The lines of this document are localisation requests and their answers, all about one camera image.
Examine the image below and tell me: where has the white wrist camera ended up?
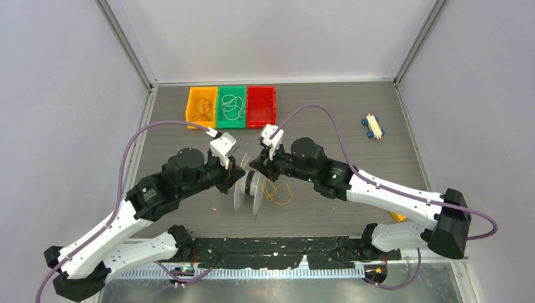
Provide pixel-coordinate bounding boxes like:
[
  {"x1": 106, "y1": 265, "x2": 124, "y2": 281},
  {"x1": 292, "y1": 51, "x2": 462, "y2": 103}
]
[
  {"x1": 259, "y1": 124, "x2": 284, "y2": 160},
  {"x1": 209, "y1": 131, "x2": 239, "y2": 170}
]

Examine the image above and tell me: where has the red bin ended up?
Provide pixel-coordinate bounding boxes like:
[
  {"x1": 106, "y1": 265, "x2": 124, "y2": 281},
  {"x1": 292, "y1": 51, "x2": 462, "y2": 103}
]
[{"x1": 245, "y1": 86, "x2": 277, "y2": 129}]

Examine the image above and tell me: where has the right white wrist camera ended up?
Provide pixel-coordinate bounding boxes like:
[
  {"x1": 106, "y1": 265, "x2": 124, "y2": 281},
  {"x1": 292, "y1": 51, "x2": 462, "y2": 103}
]
[{"x1": 259, "y1": 124, "x2": 284, "y2": 160}]

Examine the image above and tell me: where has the green bin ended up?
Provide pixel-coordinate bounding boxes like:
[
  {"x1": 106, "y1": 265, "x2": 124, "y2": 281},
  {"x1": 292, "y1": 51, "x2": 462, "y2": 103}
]
[{"x1": 216, "y1": 86, "x2": 247, "y2": 129}]

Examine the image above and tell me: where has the red wire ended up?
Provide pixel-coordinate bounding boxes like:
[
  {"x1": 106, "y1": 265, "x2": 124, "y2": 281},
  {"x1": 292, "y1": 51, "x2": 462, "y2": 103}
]
[{"x1": 192, "y1": 97, "x2": 214, "y2": 122}]

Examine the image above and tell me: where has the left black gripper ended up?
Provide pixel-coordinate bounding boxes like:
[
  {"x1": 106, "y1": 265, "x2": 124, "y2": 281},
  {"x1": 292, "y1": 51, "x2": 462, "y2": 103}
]
[{"x1": 179, "y1": 150, "x2": 246, "y2": 199}]

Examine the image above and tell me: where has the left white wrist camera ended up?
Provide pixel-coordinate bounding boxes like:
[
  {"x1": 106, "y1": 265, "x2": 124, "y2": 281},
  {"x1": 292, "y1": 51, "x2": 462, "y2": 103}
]
[{"x1": 209, "y1": 131, "x2": 239, "y2": 170}]

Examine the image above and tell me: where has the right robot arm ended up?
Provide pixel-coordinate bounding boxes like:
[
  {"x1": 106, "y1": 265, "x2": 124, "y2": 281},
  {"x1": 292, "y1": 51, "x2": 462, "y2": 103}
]
[{"x1": 249, "y1": 138, "x2": 472, "y2": 259}]

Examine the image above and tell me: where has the yellow wire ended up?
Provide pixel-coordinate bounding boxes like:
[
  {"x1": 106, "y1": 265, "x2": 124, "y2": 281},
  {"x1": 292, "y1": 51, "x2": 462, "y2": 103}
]
[{"x1": 242, "y1": 157, "x2": 294, "y2": 206}]

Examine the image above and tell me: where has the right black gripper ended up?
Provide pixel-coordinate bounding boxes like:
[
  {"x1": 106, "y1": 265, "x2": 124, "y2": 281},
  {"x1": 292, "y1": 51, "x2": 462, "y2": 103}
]
[{"x1": 250, "y1": 140, "x2": 316, "y2": 183}]

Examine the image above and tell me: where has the white plastic spool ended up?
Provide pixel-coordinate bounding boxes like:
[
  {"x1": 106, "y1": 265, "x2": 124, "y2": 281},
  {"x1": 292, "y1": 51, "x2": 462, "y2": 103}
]
[{"x1": 233, "y1": 152, "x2": 266, "y2": 215}]

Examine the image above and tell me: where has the white wire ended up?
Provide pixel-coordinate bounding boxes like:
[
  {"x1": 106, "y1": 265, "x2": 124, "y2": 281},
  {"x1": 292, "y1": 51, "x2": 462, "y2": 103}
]
[{"x1": 220, "y1": 94, "x2": 245, "y2": 122}]

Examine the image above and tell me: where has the white blue toy car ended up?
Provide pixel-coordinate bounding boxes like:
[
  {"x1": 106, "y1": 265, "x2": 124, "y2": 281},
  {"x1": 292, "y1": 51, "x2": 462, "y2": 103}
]
[{"x1": 362, "y1": 114, "x2": 385, "y2": 140}]

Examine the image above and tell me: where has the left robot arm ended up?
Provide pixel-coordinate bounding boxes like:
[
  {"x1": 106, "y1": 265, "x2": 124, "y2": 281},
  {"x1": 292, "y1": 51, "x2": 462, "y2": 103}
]
[{"x1": 44, "y1": 148, "x2": 245, "y2": 302}]

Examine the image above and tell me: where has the yellow bin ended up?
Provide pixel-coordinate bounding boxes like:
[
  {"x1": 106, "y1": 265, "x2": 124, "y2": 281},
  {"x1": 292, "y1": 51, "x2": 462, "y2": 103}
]
[{"x1": 185, "y1": 86, "x2": 219, "y2": 128}]

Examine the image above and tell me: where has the small yellow block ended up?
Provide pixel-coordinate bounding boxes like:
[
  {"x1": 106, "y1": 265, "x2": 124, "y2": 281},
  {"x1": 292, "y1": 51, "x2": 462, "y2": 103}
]
[{"x1": 390, "y1": 212, "x2": 406, "y2": 222}]

